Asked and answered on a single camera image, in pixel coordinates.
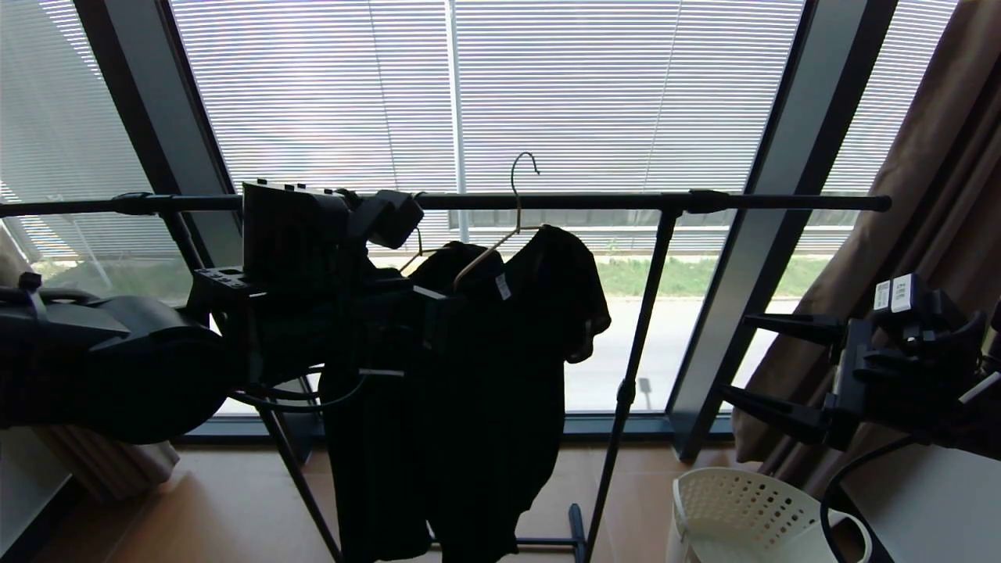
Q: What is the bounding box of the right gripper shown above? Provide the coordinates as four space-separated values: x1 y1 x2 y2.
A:
719 313 964 452

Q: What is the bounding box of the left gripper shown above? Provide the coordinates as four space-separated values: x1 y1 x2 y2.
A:
346 268 470 354

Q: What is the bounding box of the pink clothes hanger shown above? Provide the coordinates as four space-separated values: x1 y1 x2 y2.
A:
397 225 443 273
452 152 542 295

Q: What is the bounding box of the black garment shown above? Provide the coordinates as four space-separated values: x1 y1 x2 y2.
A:
422 224 613 563
319 242 490 563

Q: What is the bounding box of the white laundry basket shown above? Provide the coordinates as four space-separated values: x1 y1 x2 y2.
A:
665 467 874 563

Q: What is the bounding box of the black clothes rack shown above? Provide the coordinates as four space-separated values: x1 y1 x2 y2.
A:
0 190 893 563

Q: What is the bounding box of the window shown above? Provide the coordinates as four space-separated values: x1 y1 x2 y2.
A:
0 0 959 462

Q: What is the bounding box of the brown curtain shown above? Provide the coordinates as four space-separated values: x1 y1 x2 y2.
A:
0 227 181 501
731 0 1001 501

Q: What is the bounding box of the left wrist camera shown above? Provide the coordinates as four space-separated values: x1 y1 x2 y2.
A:
346 189 425 253

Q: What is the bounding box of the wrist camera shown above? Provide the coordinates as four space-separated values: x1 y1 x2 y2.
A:
346 189 425 253
873 272 953 333

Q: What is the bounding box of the black cable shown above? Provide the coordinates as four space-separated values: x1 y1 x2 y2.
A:
229 366 407 415
819 432 927 563

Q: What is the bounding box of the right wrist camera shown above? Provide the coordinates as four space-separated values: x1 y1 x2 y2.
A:
873 272 953 333

